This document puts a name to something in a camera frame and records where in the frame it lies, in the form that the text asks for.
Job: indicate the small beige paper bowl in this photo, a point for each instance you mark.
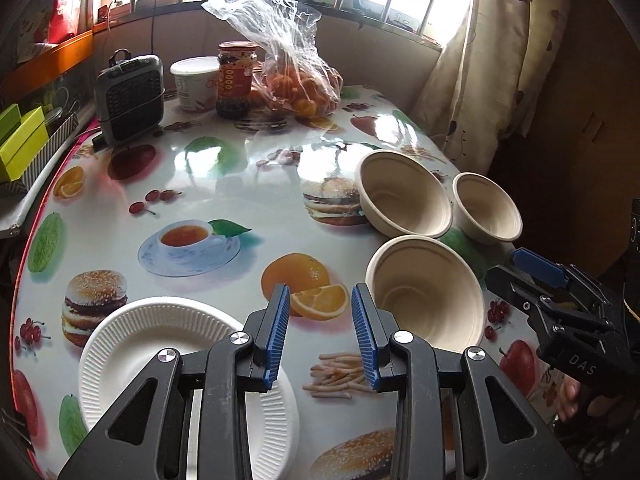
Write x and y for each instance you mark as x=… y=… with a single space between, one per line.
x=487 y=207

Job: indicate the glass jar with red label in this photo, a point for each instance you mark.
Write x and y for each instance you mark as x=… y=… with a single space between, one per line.
x=236 y=80

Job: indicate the lime green box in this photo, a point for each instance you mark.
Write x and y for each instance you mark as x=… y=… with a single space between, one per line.
x=9 y=122
x=25 y=145

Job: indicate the white plastic tub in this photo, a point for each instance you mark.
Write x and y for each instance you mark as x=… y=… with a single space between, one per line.
x=192 y=82

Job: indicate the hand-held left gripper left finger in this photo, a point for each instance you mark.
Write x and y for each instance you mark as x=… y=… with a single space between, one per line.
x=277 y=340

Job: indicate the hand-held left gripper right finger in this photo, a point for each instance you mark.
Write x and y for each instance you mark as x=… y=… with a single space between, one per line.
x=362 y=340

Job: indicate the grey portable fan heater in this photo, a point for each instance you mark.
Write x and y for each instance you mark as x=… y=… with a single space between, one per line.
x=131 y=100

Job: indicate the grey striped tray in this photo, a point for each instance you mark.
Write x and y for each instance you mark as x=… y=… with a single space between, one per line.
x=55 y=150

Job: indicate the red gift bag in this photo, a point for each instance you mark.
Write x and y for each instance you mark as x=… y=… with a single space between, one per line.
x=55 y=5

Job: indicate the large beige paper bowl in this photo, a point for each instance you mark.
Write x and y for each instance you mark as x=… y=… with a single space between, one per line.
x=425 y=295
x=405 y=195

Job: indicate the person's right hand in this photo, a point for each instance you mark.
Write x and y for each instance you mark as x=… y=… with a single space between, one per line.
x=569 y=400

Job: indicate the cream patterned curtain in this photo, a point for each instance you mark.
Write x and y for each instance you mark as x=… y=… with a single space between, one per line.
x=500 y=70

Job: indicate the clear plastic bag of oranges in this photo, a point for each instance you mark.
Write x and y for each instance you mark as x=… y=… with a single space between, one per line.
x=295 y=80

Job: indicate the white ribbed foam plate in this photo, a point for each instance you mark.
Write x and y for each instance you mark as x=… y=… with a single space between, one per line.
x=145 y=340

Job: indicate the food print tablecloth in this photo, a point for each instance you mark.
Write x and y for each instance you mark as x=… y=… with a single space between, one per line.
x=225 y=170

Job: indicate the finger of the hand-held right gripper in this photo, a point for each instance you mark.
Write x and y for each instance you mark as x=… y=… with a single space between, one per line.
x=515 y=290
x=540 y=265

